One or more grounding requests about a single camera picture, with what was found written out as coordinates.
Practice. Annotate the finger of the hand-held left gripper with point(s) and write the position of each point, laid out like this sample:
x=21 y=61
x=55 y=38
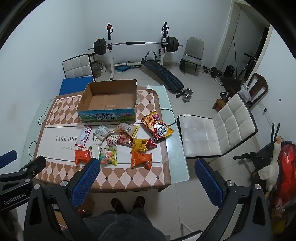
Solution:
x=8 y=156
x=34 y=165

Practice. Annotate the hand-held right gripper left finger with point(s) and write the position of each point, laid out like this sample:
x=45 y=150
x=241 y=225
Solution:
x=85 y=178

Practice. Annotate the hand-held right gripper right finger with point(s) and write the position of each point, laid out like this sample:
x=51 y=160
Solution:
x=208 y=183

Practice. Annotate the orange snack packet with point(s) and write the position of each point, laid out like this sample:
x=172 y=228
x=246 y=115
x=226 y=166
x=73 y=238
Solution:
x=141 y=160
x=82 y=156

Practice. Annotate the pale slim snack packet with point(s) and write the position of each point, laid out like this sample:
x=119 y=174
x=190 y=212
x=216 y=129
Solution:
x=94 y=149

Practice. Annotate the clear bag of coloured candy balls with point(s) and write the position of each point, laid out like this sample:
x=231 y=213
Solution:
x=108 y=158

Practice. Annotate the red white long snack packet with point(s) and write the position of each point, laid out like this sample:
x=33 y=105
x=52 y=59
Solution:
x=86 y=136

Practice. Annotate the white cartoon snack packet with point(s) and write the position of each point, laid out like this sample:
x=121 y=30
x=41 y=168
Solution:
x=111 y=144

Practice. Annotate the white grey snack packet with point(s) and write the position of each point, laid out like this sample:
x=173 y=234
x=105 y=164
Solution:
x=101 y=132

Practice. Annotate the brown red snack packet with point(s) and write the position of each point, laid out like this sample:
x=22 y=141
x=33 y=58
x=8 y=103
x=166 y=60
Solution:
x=124 y=140

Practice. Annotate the yellow snack packet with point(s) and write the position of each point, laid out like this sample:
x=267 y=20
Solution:
x=140 y=144

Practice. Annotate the clear yellow-edged snack packet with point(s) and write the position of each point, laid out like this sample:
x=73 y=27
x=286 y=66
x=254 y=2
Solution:
x=127 y=128

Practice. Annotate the small red snack packet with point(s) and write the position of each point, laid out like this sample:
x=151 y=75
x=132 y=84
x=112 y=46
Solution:
x=151 y=143

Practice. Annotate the black white noodle bag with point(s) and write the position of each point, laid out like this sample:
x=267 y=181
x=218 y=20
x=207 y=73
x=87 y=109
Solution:
x=161 y=131

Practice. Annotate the cardboard box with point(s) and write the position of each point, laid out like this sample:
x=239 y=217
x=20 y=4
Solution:
x=108 y=99

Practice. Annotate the orange yellow chips bag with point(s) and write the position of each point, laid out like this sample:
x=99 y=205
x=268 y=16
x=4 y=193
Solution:
x=150 y=119

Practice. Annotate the person's left shoe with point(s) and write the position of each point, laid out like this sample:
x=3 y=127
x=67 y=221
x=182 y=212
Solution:
x=118 y=205

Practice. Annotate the person's shoe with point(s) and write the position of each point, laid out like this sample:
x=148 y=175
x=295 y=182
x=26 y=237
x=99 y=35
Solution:
x=118 y=205
x=138 y=202

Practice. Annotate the white padded chair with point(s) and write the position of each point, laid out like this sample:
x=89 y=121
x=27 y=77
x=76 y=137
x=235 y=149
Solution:
x=77 y=66
x=208 y=132

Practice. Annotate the person's right shoe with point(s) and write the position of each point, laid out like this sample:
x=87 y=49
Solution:
x=138 y=202

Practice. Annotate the person's grey trousers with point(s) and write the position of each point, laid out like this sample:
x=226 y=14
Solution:
x=122 y=226

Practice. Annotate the white goose plush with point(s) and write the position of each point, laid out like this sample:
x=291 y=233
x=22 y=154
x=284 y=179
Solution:
x=270 y=169

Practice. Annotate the checkered brown tablecloth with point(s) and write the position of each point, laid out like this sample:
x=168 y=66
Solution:
x=69 y=111

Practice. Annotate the red bag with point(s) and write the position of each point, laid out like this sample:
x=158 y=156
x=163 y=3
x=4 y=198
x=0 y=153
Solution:
x=286 y=176

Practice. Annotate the small wooden stool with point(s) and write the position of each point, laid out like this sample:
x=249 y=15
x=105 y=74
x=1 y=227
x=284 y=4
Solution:
x=219 y=103

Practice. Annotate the black wifi router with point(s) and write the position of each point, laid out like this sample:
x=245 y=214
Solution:
x=275 y=129

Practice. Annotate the blue seat cushion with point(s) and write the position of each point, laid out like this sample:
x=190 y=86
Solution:
x=74 y=85

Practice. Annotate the chrome dumbbell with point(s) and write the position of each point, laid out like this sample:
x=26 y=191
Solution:
x=187 y=93

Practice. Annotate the white plastic bag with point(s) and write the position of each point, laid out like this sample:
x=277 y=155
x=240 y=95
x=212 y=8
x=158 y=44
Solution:
x=245 y=90

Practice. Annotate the dark weight bench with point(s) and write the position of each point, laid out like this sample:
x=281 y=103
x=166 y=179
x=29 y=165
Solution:
x=232 y=83

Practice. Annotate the brown wooden chair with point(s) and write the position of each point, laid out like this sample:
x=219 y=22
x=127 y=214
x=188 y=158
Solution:
x=259 y=85

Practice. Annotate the small black floor barbell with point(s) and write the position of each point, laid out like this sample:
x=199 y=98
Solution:
x=214 y=71

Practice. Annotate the clear plastic jar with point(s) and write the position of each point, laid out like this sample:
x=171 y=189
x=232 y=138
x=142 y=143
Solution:
x=98 y=67

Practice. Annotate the black cylindrical speaker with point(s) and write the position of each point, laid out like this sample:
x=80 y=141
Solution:
x=229 y=70

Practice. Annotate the blue twist disc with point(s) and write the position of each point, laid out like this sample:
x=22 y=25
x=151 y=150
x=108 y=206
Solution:
x=122 y=68

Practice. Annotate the black sit-up bench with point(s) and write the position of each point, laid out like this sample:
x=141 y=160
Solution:
x=165 y=75

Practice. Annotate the white barbell rack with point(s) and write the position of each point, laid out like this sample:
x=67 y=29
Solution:
x=112 y=64

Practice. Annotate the black kick scooter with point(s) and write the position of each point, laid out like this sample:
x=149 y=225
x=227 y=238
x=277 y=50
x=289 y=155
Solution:
x=251 y=58

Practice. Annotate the grey chair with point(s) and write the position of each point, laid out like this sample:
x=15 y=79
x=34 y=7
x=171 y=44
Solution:
x=194 y=49

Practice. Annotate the barbell with black plates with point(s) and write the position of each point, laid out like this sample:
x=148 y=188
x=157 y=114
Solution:
x=136 y=43

